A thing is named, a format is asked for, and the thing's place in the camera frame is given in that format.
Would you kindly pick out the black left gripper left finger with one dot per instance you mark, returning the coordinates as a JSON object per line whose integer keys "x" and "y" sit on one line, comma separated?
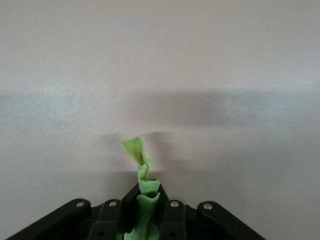
{"x": 75, "y": 220}

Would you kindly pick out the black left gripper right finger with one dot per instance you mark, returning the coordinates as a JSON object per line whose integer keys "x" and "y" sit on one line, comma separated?
{"x": 200, "y": 222}

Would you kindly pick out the green lettuce leaf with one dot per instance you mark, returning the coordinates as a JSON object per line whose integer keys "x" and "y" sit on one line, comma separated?
{"x": 146, "y": 190}

